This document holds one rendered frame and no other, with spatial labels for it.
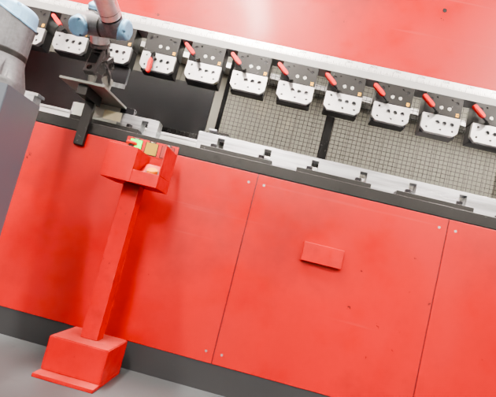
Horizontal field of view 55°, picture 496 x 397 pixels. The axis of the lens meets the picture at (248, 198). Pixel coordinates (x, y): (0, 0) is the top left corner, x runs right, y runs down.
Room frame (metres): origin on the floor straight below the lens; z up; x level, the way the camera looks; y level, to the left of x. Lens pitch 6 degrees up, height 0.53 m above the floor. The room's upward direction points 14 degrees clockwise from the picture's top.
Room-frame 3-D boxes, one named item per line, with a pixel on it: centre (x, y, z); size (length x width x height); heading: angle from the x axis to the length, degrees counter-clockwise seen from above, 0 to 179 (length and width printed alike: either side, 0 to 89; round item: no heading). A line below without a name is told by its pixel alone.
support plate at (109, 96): (1.86, 0.70, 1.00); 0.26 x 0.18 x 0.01; 175
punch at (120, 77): (2.01, 0.69, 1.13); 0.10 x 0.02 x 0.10; 85
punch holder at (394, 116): (1.90, -0.48, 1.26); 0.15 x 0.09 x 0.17; 85
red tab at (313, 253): (1.76, -0.32, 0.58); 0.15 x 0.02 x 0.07; 85
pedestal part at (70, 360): (1.63, 0.40, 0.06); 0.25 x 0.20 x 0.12; 175
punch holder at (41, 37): (2.04, 1.11, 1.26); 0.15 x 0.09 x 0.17; 85
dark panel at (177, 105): (2.54, 0.88, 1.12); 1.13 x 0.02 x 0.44; 85
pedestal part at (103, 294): (1.66, 0.40, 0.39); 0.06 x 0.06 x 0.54; 85
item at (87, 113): (1.82, 0.70, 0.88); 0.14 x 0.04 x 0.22; 175
